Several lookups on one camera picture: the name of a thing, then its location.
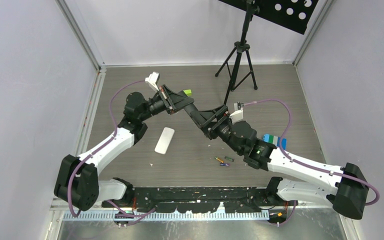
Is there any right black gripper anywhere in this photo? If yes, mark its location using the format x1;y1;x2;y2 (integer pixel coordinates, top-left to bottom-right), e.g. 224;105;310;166
190;104;244;155

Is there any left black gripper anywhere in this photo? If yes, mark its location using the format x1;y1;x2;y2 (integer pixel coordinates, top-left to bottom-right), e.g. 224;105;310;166
139;85;194;122

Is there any black remote control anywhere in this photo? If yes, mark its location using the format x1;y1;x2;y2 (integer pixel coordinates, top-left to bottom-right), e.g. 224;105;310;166
183;103;208;131

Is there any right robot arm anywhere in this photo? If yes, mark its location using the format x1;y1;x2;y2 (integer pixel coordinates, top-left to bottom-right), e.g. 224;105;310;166
188;105;369;220

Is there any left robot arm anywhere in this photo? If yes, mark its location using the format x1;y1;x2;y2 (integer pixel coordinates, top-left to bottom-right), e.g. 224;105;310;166
54;85;194;218

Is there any white remote control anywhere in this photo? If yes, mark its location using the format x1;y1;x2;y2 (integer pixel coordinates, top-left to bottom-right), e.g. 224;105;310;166
154;127;175;155

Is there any black tripod stand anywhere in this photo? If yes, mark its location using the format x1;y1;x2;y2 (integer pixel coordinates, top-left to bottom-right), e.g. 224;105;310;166
214;0;260;105

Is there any blue green lego block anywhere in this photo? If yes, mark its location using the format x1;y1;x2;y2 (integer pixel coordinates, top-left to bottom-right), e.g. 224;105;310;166
262;133;287;150

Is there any black perforated board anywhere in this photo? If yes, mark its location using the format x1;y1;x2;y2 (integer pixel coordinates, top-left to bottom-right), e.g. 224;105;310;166
221;0;319;35

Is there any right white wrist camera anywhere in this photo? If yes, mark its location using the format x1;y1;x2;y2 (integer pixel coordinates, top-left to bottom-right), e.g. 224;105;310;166
229;102;244;124

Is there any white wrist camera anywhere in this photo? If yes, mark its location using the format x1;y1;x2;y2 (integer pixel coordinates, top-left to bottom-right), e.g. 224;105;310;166
145;71;160;93
229;102;244;124

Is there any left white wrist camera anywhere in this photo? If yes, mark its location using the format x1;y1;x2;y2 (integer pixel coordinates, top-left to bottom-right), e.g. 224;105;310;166
145;71;160;93

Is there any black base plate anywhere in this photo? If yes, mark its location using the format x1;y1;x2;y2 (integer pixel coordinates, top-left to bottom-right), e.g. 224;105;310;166
102;186;294;214

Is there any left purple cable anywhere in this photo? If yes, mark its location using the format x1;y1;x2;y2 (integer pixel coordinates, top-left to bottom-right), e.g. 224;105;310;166
66;79;147;226

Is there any purple cable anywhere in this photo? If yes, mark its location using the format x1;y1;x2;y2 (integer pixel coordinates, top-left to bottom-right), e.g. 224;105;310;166
66;79;147;226
243;98;381;226

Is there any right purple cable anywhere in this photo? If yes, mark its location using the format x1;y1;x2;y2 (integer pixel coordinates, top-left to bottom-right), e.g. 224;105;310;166
243;98;381;226

